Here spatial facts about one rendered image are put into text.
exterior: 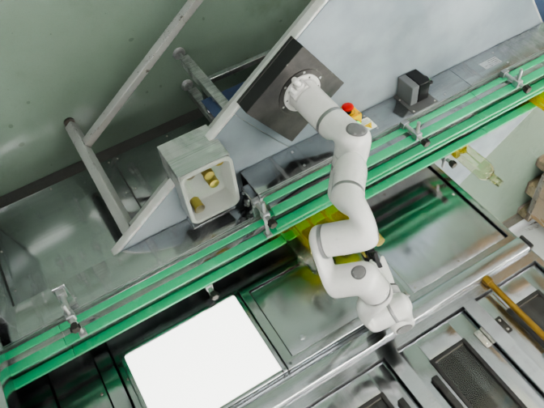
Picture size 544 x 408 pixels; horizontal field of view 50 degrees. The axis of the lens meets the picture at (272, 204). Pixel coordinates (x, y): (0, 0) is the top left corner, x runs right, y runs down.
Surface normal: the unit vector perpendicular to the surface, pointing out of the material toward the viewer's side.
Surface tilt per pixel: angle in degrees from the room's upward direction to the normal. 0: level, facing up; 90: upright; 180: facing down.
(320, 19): 0
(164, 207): 0
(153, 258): 90
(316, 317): 90
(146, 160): 90
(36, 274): 90
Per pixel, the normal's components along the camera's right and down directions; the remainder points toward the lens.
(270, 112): 0.51, 0.65
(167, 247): -0.08, -0.63
